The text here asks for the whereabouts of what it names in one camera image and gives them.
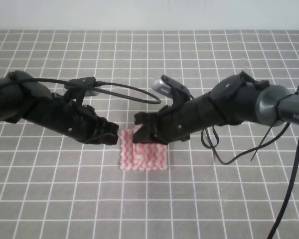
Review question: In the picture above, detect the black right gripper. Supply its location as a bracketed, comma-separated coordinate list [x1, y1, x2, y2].
[133, 99, 214, 145]

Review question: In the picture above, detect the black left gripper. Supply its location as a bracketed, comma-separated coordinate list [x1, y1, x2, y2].
[24, 93, 119, 145]

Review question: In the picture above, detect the pink white wavy striped towel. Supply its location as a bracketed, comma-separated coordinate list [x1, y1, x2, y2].
[119, 126, 167, 171]

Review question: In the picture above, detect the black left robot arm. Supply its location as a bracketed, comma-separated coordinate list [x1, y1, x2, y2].
[0, 70, 119, 145]

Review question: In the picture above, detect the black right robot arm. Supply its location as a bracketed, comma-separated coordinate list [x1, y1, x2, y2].
[133, 71, 299, 145]

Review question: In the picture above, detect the grey grid tablecloth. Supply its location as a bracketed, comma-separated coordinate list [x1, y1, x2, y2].
[0, 30, 299, 239]

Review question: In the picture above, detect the black left camera cable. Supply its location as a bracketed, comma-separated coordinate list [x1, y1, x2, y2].
[0, 77, 162, 105]

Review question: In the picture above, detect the black camera cable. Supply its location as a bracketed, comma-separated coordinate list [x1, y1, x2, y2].
[200, 62, 299, 239]
[0, 77, 162, 105]

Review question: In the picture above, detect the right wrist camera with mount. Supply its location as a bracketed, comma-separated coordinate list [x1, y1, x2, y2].
[151, 75, 193, 109]

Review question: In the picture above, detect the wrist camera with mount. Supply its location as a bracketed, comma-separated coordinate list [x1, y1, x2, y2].
[63, 77, 102, 105]
[151, 75, 193, 109]

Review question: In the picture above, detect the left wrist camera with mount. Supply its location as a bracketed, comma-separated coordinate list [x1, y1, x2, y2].
[63, 77, 102, 105]

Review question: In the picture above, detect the black right camera cable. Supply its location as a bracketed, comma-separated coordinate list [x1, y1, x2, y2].
[200, 62, 299, 239]

